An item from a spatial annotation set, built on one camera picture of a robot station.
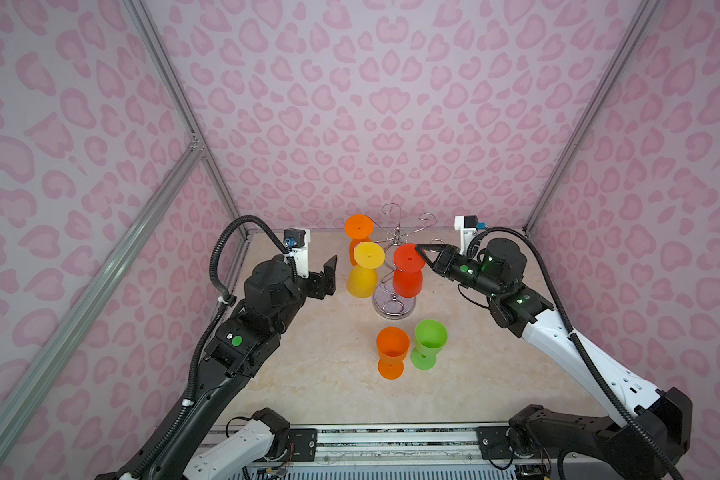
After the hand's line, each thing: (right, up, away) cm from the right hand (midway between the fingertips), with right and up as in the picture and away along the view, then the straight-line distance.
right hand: (418, 247), depth 67 cm
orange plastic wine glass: (-5, -24, +9) cm, 27 cm away
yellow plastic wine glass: (-13, -7, +10) cm, 18 cm away
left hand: (-22, -1, -3) cm, 22 cm away
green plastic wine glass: (+6, -24, +15) cm, 29 cm away
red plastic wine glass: (-2, -5, +1) cm, 6 cm away
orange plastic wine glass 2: (-14, +5, +10) cm, 18 cm away
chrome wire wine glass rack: (-6, -18, +34) cm, 39 cm away
